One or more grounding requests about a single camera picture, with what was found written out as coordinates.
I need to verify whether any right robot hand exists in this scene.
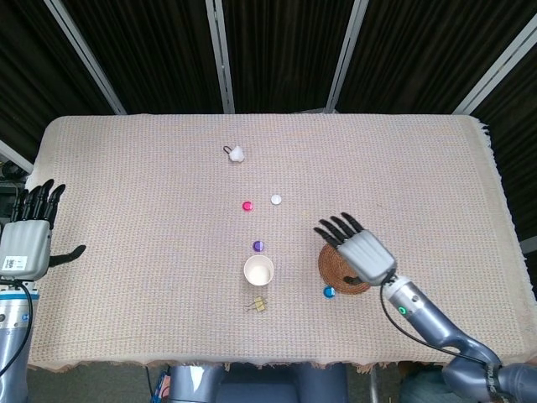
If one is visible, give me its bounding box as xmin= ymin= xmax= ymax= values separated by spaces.
xmin=313 ymin=212 xmax=399 ymax=287

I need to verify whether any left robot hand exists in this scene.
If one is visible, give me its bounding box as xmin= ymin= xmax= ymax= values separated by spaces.
xmin=0 ymin=178 xmax=87 ymax=281

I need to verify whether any white paper cup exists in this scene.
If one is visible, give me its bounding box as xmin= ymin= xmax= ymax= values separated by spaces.
xmin=243 ymin=254 xmax=275 ymax=287

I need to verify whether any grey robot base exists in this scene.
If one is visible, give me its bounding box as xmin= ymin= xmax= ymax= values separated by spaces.
xmin=167 ymin=363 xmax=349 ymax=403

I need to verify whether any round woven rattan coaster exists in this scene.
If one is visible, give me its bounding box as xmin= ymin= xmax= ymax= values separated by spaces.
xmin=317 ymin=243 xmax=373 ymax=296

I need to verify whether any gold binder clip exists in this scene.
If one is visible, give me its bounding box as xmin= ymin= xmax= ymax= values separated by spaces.
xmin=243 ymin=296 xmax=269 ymax=313

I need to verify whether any beige woven tablecloth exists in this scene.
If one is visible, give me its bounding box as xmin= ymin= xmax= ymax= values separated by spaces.
xmin=24 ymin=113 xmax=537 ymax=374

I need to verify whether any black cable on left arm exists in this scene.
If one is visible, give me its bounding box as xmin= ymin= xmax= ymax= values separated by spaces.
xmin=0 ymin=280 xmax=34 ymax=377

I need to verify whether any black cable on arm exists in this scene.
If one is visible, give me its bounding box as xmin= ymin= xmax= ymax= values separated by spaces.
xmin=379 ymin=271 xmax=500 ymax=364
xmin=0 ymin=280 xmax=34 ymax=377

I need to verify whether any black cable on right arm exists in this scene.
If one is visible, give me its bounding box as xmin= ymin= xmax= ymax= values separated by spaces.
xmin=379 ymin=271 xmax=500 ymax=364

